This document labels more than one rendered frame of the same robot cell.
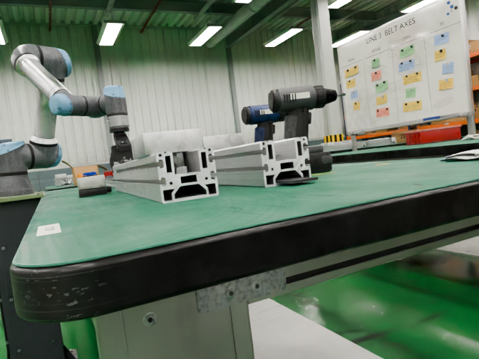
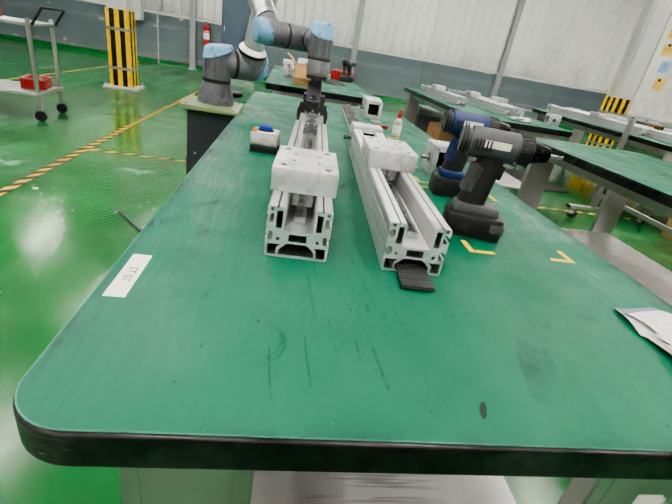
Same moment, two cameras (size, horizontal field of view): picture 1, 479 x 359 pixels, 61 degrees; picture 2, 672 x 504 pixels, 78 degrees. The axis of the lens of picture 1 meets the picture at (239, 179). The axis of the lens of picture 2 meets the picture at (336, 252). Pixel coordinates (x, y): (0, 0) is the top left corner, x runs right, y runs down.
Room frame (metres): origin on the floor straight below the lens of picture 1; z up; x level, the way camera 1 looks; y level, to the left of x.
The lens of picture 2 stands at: (0.13, -0.13, 1.09)
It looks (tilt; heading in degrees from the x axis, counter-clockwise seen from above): 26 degrees down; 16
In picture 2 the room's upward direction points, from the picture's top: 10 degrees clockwise
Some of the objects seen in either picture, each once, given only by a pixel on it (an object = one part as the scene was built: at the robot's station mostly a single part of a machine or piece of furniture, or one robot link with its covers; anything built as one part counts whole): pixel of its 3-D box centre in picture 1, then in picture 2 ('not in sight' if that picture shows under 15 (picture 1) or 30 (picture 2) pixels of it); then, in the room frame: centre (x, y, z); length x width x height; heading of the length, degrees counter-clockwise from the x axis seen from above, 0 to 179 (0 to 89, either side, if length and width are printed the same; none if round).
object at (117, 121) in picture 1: (117, 122); (317, 68); (1.49, 0.42, 1.02); 0.08 x 0.08 x 0.05
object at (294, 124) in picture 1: (311, 129); (497, 187); (1.03, -0.20, 0.89); 0.20 x 0.08 x 0.22; 99
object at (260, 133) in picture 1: (275, 137); (472, 157); (1.30, -0.13, 0.89); 0.20 x 0.08 x 0.22; 109
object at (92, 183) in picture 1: (94, 184); (268, 140); (1.27, 0.45, 0.81); 0.10 x 0.08 x 0.06; 112
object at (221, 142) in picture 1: (214, 149); (386, 158); (1.12, 0.06, 0.87); 0.16 x 0.11 x 0.07; 22
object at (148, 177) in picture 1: (147, 176); (305, 167); (1.05, 0.24, 0.82); 0.80 x 0.10 x 0.09; 22
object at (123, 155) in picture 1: (121, 144); (314, 94); (1.50, 0.42, 0.94); 0.09 x 0.08 x 0.12; 22
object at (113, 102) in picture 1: (115, 101); (320, 41); (1.50, 0.42, 1.10); 0.09 x 0.08 x 0.11; 53
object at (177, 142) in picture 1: (165, 151); (305, 177); (0.82, 0.14, 0.87); 0.16 x 0.11 x 0.07; 22
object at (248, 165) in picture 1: (216, 167); (382, 178); (1.12, 0.06, 0.82); 0.80 x 0.10 x 0.09; 22
